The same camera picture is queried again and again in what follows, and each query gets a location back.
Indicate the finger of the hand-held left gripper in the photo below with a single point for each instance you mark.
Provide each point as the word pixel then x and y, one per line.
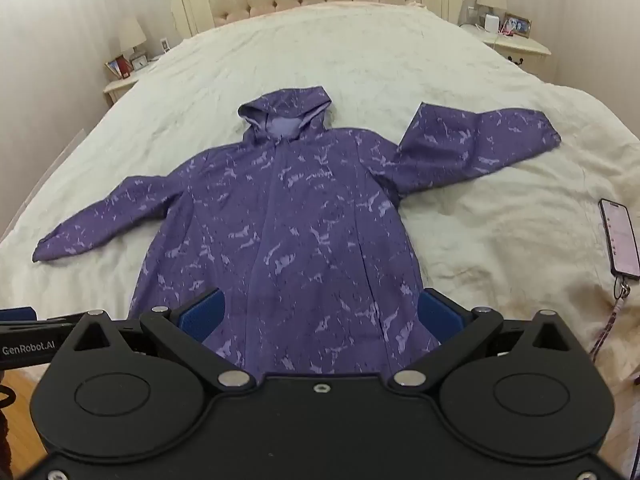
pixel 20 315

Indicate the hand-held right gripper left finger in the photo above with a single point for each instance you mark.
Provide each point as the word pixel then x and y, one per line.
pixel 202 318

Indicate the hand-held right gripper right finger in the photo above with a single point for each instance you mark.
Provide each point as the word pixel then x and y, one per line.
pixel 440 318

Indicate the purple patterned hooded jacket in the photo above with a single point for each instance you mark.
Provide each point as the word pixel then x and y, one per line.
pixel 305 220

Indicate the smartphone with lit screen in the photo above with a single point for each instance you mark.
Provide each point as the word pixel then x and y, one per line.
pixel 622 240

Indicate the cream nightstand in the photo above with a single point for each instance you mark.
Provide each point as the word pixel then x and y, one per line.
pixel 522 50
pixel 117 89

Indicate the small desk clock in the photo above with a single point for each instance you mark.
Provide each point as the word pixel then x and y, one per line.
pixel 139 62

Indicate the cream bedspread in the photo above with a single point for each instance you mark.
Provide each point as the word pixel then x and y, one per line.
pixel 380 60

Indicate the white cylindrical device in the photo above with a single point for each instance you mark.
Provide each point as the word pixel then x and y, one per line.
pixel 492 24

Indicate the red photo frame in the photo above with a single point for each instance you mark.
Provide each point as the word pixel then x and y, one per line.
pixel 118 66

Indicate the small white wall plate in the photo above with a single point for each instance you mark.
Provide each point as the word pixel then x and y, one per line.
pixel 164 46

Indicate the wooden photo frame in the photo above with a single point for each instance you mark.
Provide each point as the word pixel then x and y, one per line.
pixel 517 25

